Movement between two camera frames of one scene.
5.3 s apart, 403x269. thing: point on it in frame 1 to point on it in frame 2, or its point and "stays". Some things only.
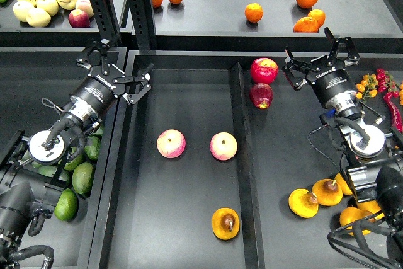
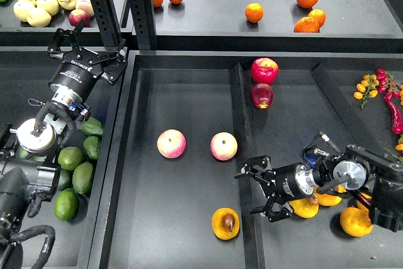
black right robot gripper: (327, 74) to (279, 184)
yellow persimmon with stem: (225, 223) stays
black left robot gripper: (99, 91) to (80, 67)
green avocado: (67, 205) stays
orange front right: (306, 24) stays
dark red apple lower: (261, 95) stays
